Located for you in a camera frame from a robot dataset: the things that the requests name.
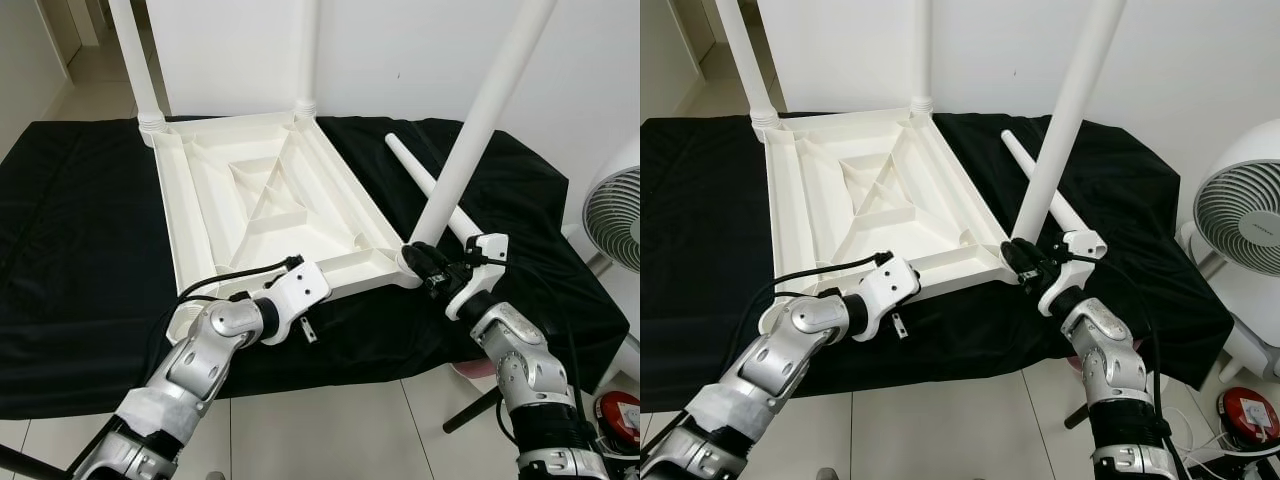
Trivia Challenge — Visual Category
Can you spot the white plastic table leg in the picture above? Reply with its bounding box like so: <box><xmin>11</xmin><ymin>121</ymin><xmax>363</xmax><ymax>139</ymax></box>
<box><xmin>715</xmin><ymin>0</ymin><xmax>780</xmax><ymax>133</ymax></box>
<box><xmin>405</xmin><ymin>0</ymin><xmax>558</xmax><ymax>251</ymax></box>
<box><xmin>1012</xmin><ymin>0</ymin><xmax>1128</xmax><ymax>247</ymax></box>
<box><xmin>908</xmin><ymin>0</ymin><xmax>935</xmax><ymax>114</ymax></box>
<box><xmin>295</xmin><ymin>0</ymin><xmax>324</xmax><ymax>117</ymax></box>
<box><xmin>385</xmin><ymin>133</ymin><xmax>510</xmax><ymax>263</ymax></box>
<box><xmin>1000</xmin><ymin>130</ymin><xmax>1110</xmax><ymax>260</ymax></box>
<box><xmin>108</xmin><ymin>0</ymin><xmax>169</xmax><ymax>137</ymax></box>

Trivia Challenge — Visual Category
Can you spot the white plastic children table top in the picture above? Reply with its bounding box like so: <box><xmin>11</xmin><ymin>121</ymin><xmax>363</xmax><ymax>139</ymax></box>
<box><xmin>750</xmin><ymin>105</ymin><xmax>1023</xmax><ymax>333</ymax></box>
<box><xmin>140</xmin><ymin>110</ymin><xmax>427</xmax><ymax>347</ymax></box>

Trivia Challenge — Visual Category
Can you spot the white round standing fan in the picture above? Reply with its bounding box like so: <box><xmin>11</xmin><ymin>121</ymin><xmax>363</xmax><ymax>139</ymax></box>
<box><xmin>1193</xmin><ymin>130</ymin><xmax>1280</xmax><ymax>277</ymax></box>
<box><xmin>582</xmin><ymin>160</ymin><xmax>641</xmax><ymax>274</ymax></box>

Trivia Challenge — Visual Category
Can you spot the white grey rounded appliance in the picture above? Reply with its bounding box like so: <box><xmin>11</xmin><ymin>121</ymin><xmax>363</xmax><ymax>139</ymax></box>
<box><xmin>600</xmin><ymin>335</ymin><xmax>641</xmax><ymax>387</ymax></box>
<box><xmin>1180</xmin><ymin>225</ymin><xmax>1280</xmax><ymax>382</ymax></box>

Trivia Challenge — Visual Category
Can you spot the black metal rod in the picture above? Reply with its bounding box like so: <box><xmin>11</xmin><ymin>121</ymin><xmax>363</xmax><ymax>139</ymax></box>
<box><xmin>0</xmin><ymin>442</ymin><xmax>58</xmax><ymax>480</ymax></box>

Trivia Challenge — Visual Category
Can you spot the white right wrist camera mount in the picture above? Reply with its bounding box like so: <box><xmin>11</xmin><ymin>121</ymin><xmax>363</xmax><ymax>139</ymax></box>
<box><xmin>1037</xmin><ymin>230</ymin><xmax>1110</xmax><ymax>317</ymax></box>
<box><xmin>445</xmin><ymin>233</ymin><xmax>510</xmax><ymax>322</ymax></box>

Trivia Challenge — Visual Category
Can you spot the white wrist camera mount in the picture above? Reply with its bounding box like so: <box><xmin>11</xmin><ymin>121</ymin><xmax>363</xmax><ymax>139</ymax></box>
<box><xmin>262</xmin><ymin>258</ymin><xmax>334</xmax><ymax>347</ymax></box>
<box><xmin>445</xmin><ymin>233</ymin><xmax>510</xmax><ymax>322</ymax></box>
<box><xmin>855</xmin><ymin>255</ymin><xmax>922</xmax><ymax>342</ymax></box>
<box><xmin>1037</xmin><ymin>230</ymin><xmax>1110</xmax><ymax>317</ymax></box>

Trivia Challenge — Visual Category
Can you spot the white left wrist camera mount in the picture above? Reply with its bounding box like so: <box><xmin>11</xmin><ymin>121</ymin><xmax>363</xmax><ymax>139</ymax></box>
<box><xmin>855</xmin><ymin>255</ymin><xmax>922</xmax><ymax>342</ymax></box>
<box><xmin>262</xmin><ymin>258</ymin><xmax>334</xmax><ymax>347</ymax></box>

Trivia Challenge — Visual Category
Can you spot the white floor cable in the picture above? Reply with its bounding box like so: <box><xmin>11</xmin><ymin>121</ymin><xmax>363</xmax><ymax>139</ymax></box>
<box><xmin>580</xmin><ymin>425</ymin><xmax>641</xmax><ymax>477</ymax></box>
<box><xmin>1165</xmin><ymin>405</ymin><xmax>1243</xmax><ymax>473</ymax></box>

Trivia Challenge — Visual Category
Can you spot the red round cable reel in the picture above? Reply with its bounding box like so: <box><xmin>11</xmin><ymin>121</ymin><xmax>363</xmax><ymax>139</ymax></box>
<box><xmin>1218</xmin><ymin>387</ymin><xmax>1279</xmax><ymax>447</ymax></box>
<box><xmin>595</xmin><ymin>392</ymin><xmax>641</xmax><ymax>451</ymax></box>

